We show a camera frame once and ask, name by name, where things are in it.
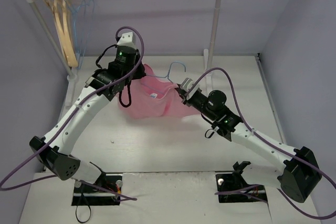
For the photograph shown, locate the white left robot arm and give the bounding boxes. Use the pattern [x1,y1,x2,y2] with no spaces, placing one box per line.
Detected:
[29,46,140,193]

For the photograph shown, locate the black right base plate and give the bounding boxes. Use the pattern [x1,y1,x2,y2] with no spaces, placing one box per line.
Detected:
[215,173,268,204]

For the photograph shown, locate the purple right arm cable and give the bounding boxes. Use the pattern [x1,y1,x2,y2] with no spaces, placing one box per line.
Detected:
[187,68,336,220]

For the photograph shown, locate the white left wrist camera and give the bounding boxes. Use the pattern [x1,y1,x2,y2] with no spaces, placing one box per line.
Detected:
[117,31,136,49]

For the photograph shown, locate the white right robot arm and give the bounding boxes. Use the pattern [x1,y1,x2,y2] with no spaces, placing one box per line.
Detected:
[176,87,322,203]

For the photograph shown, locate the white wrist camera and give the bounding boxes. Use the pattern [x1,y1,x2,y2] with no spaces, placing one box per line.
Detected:
[117,31,136,49]
[180,78,200,100]

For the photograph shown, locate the wooden hanger left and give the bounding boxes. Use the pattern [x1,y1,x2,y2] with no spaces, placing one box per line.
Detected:
[36,0,74,65]

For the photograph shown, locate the blue wire hanger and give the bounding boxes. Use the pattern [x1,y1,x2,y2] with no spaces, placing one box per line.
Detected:
[74,0,96,62]
[64,0,87,69]
[141,61,186,94]

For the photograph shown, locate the wooden hanger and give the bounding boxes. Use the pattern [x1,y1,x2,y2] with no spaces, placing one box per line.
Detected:
[36,0,74,65]
[50,0,79,67]
[43,0,77,66]

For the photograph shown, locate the pink t shirt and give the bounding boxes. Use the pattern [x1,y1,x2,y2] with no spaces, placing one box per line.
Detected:
[118,64,199,119]

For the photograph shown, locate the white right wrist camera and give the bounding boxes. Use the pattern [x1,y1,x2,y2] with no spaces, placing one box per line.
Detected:
[180,78,200,100]

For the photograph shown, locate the wooden hanger middle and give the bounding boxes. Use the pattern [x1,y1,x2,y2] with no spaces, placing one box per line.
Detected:
[43,0,77,66]

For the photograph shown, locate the wooden hanger right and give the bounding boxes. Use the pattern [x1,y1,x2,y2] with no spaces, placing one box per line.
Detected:
[50,0,79,67]

